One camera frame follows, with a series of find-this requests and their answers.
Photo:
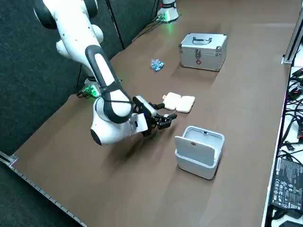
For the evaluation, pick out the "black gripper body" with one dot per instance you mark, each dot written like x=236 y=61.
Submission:
x=152 y=123

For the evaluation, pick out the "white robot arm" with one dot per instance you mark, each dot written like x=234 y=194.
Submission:
x=169 y=13
x=71 y=35

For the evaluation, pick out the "white open pill box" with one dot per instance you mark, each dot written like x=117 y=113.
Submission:
x=180 y=101

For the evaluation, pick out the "blue pill blister packet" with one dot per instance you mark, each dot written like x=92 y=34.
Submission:
x=157 y=65

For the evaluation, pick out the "white bin with raised lid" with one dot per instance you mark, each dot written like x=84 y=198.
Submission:
x=196 y=160

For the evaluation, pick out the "black power adapter with label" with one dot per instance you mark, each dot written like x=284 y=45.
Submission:
x=286 y=182

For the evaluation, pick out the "aluminium table edge rail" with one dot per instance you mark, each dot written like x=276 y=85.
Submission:
x=42 y=189

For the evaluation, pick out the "aluminium profile post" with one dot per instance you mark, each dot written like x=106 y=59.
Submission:
x=292 y=40

